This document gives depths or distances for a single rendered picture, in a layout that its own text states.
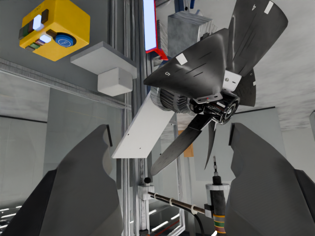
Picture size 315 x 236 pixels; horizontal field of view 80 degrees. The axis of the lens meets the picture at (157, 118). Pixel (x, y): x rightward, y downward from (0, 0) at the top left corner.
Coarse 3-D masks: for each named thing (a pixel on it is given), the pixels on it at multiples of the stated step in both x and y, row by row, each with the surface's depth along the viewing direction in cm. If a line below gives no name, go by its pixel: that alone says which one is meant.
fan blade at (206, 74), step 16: (224, 32) 41; (192, 48) 41; (208, 48) 43; (224, 48) 44; (176, 64) 44; (192, 64) 45; (208, 64) 47; (224, 64) 48; (144, 80) 47; (160, 80) 49; (176, 80) 50; (192, 80) 51; (208, 80) 52; (192, 96) 60
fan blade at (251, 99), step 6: (252, 72) 90; (246, 78) 87; (252, 78) 90; (240, 84) 83; (246, 84) 86; (252, 84) 90; (234, 90) 80; (240, 90) 82; (246, 90) 85; (252, 90) 89; (240, 96) 81; (246, 96) 85; (252, 96) 89; (240, 102) 81; (246, 102) 85; (252, 102) 90
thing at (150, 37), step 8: (144, 0) 37; (152, 0) 36; (144, 8) 36; (152, 8) 35; (144, 16) 36; (152, 16) 35; (144, 24) 36; (152, 24) 35; (152, 32) 34; (152, 40) 34
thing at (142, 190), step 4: (140, 184) 114; (140, 188) 109; (144, 188) 106; (148, 188) 107; (152, 188) 108; (140, 192) 109; (144, 192) 105; (140, 196) 108; (144, 196) 105; (148, 196) 106
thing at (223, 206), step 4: (216, 176) 57; (216, 180) 57; (220, 180) 57; (212, 184) 57; (216, 184) 56; (220, 184) 56; (216, 192) 56; (220, 192) 55; (216, 196) 56; (220, 196) 55; (224, 196) 56; (216, 200) 55; (220, 200) 55; (224, 200) 55; (216, 204) 55; (220, 204) 55; (224, 204) 55; (216, 208) 55; (220, 208) 54; (224, 208) 54; (216, 212) 55; (220, 212) 54; (224, 212) 54
